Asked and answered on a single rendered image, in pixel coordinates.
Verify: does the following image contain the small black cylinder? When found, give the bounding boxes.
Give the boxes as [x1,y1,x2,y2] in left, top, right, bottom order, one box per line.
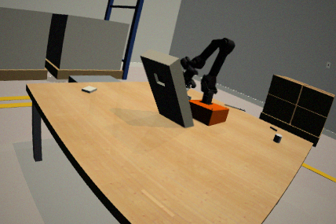
[273,134,282,143]

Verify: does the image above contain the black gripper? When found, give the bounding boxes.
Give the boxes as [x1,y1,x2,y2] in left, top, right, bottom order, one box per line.
[183,72,196,89]

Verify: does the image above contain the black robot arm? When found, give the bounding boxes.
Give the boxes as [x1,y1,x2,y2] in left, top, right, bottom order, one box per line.
[181,38,236,105]

